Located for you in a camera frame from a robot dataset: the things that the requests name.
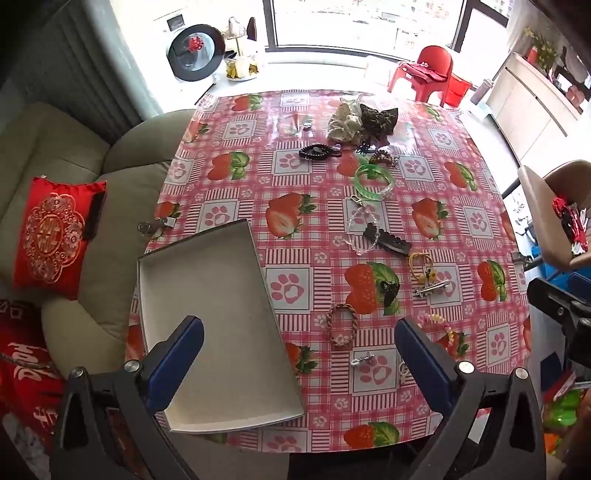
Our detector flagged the large window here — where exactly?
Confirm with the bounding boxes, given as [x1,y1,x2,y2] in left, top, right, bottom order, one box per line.
[263,0,476,58]

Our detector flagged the tiered snack tray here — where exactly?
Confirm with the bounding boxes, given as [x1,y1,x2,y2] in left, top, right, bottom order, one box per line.
[224,16,264,83]

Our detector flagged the grey bottle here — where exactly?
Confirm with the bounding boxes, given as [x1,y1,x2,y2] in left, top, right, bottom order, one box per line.
[471,79,495,112]

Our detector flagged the vase with flowers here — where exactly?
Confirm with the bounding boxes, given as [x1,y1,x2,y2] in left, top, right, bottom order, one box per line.
[524,28,559,75]

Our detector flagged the red gold embroidered cushion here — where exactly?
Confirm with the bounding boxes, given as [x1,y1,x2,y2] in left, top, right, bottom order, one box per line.
[12,175,108,301]

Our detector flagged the green translucent bangle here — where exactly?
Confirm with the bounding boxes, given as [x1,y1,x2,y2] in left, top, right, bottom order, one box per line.
[355,164,397,201]

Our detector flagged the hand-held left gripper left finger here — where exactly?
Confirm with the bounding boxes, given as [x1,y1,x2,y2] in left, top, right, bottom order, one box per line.
[50,315,206,480]

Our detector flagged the red black cloth bundle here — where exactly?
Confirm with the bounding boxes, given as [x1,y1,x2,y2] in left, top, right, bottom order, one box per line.
[553,196,589,254]

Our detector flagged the black spiral hair tie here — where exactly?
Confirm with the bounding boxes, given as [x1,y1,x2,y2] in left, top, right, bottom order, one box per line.
[298,144,334,161]

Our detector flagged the braided brown bracelet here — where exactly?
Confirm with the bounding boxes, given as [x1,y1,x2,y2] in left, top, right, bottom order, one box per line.
[326,305,361,348]

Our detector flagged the black claw hair clip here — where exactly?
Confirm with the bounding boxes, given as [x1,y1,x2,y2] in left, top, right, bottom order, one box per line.
[362,223,413,256]

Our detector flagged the strawberry print tablecloth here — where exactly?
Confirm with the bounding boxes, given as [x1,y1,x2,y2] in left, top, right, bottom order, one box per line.
[124,90,532,455]

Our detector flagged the red white print cushion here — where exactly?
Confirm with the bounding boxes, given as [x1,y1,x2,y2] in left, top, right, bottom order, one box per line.
[0,299,70,453]

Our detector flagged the yellow hair tie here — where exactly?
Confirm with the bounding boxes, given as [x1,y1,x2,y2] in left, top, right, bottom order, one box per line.
[407,250,437,283]

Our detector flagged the clear crystal bead chain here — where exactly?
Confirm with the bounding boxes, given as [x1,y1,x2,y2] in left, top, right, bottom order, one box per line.
[344,196,384,254]

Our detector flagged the white cabinet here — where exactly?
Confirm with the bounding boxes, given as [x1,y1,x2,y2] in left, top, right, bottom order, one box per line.
[487,53,587,160]

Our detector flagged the brown beaded hair tie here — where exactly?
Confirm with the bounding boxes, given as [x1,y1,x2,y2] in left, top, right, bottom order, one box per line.
[369,148,400,167]

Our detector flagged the red plastic chair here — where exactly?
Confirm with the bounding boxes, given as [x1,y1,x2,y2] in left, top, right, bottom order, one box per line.
[388,45,455,108]

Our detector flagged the red plastic basin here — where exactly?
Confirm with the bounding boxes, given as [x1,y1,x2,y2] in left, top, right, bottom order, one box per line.
[441,74,472,109]

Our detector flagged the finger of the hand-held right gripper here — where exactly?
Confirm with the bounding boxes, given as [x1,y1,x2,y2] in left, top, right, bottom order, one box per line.
[527,278,580,324]

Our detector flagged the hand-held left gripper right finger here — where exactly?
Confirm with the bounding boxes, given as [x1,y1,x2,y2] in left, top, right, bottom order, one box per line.
[394,316,548,480]

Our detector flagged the pink yellow beaded bracelet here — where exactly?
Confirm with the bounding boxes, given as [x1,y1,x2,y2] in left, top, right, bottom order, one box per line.
[418,311,455,344]

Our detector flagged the white shallow box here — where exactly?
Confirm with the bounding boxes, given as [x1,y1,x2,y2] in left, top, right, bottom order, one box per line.
[137,219,306,433]

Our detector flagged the blue bin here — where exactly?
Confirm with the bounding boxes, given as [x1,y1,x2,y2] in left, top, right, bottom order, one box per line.
[531,247,573,280]

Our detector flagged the dark patterned scrunchie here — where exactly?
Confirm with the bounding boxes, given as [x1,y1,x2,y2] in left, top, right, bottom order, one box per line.
[359,104,400,137]

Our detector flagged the brown chair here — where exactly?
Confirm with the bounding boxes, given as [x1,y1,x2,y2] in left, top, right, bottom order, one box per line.
[517,159,591,273]

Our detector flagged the beige sofa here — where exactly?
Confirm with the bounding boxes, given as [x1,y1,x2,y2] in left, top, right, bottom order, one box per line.
[0,102,199,384]

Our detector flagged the silver toothed hair clip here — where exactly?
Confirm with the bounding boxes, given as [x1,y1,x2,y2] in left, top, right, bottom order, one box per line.
[412,281,450,297]

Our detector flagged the dark hair clip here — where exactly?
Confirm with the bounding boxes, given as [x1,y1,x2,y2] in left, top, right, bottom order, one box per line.
[379,277,402,308]

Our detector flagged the white washing machine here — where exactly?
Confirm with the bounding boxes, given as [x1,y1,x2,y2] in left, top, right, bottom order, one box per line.
[152,14,227,84]

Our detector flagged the cream scrunchie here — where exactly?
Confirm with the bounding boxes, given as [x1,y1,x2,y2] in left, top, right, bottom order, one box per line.
[328,98,363,141]

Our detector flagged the black slim remote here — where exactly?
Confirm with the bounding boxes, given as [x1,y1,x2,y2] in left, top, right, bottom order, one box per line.
[84,191,106,241]

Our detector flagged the green plastic toy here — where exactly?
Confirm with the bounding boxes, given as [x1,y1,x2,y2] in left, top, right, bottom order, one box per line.
[545,388,580,435]

